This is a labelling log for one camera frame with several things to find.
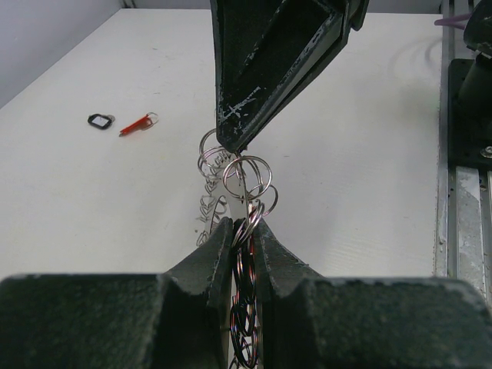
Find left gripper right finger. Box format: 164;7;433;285
253;222;491;368

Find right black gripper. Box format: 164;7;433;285
209;0;368;155

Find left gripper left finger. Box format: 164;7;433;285
1;218;233;368

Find metal disc with key rings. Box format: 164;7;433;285
197;128;278;368

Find red key tag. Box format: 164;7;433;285
118;112;158;137

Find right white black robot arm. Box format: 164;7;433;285
211;1;491;169

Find black white key tag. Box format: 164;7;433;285
88;113;115;130

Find aluminium mounting rail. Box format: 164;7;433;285
434;1;491;291

